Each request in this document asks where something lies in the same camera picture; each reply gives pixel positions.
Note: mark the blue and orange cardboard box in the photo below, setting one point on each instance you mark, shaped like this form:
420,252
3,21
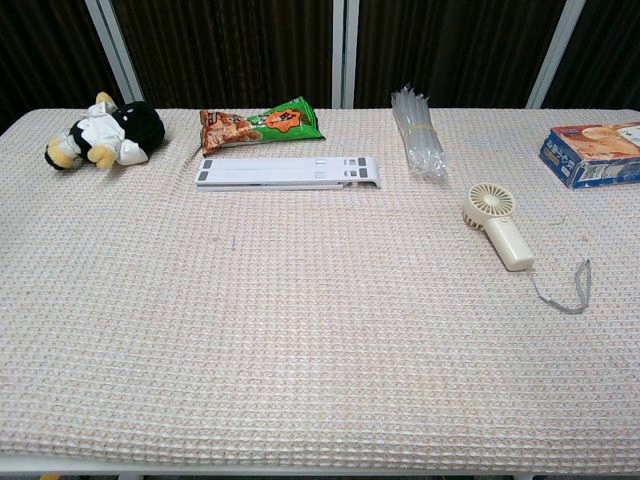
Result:
595,152

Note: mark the pink woven tablecloth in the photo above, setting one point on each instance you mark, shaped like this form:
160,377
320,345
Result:
300,320

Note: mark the cream handheld fan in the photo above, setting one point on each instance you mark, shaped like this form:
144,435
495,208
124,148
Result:
500,223

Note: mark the bundle of clear plastic straws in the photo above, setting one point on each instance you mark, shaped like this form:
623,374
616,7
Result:
419,132

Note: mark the white folding laptop stand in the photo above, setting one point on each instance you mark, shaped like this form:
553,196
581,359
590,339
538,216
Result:
280,172

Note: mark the black and white plush doll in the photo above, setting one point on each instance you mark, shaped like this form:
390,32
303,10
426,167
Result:
112,132

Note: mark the green and orange snack bag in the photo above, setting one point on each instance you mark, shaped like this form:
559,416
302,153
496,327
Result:
260,126

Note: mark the white metal frame post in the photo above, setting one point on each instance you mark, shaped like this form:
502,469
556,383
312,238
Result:
117,47
345,52
555,52

